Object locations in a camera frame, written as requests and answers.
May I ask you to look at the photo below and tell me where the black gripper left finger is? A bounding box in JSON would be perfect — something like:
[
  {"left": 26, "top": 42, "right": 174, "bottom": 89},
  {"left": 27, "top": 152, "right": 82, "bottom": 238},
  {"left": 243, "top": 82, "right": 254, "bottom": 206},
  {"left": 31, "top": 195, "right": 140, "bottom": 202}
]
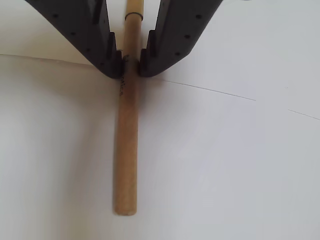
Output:
[{"left": 24, "top": 0, "right": 124, "bottom": 80}]

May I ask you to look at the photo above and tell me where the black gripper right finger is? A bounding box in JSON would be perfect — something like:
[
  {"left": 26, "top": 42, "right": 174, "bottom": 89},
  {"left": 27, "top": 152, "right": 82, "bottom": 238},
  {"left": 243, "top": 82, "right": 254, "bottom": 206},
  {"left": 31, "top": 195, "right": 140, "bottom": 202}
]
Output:
[{"left": 139, "top": 0, "right": 224, "bottom": 78}]

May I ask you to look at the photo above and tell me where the brown wooden pen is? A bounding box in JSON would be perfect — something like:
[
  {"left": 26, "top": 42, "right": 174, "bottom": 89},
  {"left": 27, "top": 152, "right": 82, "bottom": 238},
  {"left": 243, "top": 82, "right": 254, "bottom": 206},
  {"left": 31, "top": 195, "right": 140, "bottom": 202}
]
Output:
[{"left": 113, "top": 0, "right": 145, "bottom": 217}]

